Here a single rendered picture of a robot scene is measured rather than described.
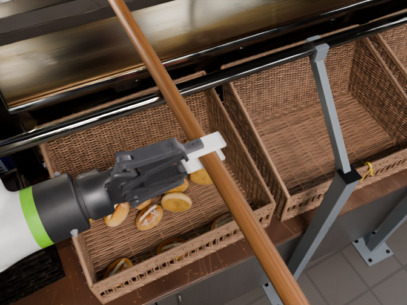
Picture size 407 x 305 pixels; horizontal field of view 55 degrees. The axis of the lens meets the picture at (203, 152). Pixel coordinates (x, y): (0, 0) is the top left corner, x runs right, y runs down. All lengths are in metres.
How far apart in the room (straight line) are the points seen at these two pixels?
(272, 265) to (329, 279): 1.34
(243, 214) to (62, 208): 0.25
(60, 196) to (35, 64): 0.60
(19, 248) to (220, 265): 0.72
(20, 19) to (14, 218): 0.57
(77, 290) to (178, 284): 0.29
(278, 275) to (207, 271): 0.67
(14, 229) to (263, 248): 0.34
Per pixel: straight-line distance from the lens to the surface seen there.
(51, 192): 0.58
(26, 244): 0.60
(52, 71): 1.13
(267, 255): 0.55
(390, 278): 1.98
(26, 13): 1.03
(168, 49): 1.17
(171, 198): 1.22
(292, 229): 1.28
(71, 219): 0.58
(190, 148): 0.60
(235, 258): 1.21
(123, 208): 1.24
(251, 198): 1.28
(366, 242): 1.99
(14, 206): 0.59
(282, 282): 0.54
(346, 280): 1.90
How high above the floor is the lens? 1.72
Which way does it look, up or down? 55 degrees down
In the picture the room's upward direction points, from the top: straight up
